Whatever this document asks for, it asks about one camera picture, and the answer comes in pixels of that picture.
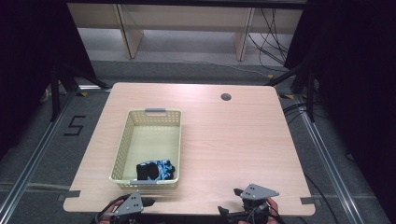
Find pale yellow plastic basket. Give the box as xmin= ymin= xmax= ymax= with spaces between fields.
xmin=108 ymin=107 xmax=183 ymax=190

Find black curtain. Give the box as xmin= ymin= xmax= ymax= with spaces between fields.
xmin=0 ymin=0 xmax=98 ymax=160
xmin=283 ymin=0 xmax=396 ymax=222

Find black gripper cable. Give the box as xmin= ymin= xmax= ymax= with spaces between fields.
xmin=248 ymin=202 xmax=286 ymax=224
xmin=95 ymin=193 xmax=132 ymax=224

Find light wooden shelf unit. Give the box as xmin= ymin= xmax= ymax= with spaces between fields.
xmin=67 ymin=2 xmax=304 ymax=62

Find person's left hand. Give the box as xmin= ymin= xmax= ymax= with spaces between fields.
xmin=98 ymin=199 xmax=126 ymax=224

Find blue and black glove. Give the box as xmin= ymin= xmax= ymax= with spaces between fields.
xmin=141 ymin=160 xmax=177 ymax=181

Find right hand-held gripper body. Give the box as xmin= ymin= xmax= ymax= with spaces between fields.
xmin=228 ymin=183 xmax=280 ymax=224

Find black floor cable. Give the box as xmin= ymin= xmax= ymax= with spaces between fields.
xmin=303 ymin=172 xmax=340 ymax=224

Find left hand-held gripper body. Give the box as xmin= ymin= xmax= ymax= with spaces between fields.
xmin=106 ymin=189 xmax=146 ymax=224

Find black metal stand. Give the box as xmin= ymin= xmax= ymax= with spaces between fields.
xmin=264 ymin=61 xmax=316 ymax=123
xmin=49 ymin=61 xmax=111 ymax=123

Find bundle of black cables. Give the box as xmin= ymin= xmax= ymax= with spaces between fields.
xmin=247 ymin=7 xmax=291 ymax=69

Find aluminium floor rail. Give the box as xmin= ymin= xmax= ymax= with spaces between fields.
xmin=293 ymin=92 xmax=366 ymax=224
xmin=0 ymin=90 xmax=78 ymax=224

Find person's right hand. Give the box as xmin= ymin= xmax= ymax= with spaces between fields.
xmin=237 ymin=196 xmax=280 ymax=224

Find black cables by stand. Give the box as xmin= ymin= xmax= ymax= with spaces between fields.
xmin=282 ymin=101 xmax=328 ymax=126

